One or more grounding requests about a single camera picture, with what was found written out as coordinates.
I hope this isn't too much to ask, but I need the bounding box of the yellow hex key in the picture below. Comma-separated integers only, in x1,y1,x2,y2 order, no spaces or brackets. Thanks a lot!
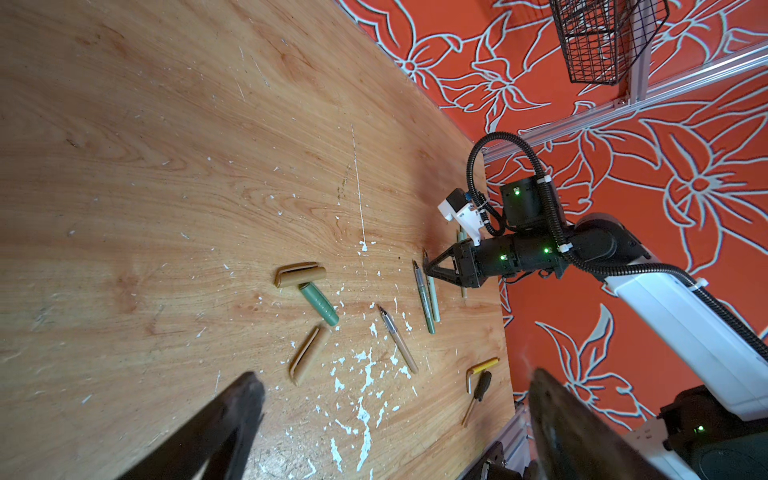
465,357,500,394

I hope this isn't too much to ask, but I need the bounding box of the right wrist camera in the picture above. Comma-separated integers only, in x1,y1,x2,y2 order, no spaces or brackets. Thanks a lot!
438,188,485,247

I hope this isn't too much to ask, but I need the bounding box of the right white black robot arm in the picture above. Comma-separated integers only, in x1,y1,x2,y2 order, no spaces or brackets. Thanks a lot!
425,132,767,479

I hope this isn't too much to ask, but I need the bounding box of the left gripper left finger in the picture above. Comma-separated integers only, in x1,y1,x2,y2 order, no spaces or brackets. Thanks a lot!
121,371,265,479

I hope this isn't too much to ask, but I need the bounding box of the light green pen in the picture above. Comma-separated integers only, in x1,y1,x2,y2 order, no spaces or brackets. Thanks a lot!
422,249,441,323

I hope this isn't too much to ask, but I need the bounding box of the dark green pen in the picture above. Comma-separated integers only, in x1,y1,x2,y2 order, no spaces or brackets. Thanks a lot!
412,260,436,335

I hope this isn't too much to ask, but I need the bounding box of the black wire mesh basket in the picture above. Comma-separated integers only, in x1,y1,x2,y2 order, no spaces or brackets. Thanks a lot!
549,0,670,86

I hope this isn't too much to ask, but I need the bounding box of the black handled screwdriver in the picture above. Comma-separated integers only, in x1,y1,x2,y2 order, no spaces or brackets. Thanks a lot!
461,371,492,428

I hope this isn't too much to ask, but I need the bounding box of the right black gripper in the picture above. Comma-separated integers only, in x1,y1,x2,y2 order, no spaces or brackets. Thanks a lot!
424,233,567,288

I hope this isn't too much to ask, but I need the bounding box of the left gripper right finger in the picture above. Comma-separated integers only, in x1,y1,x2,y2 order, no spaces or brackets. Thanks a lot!
528,368,666,479

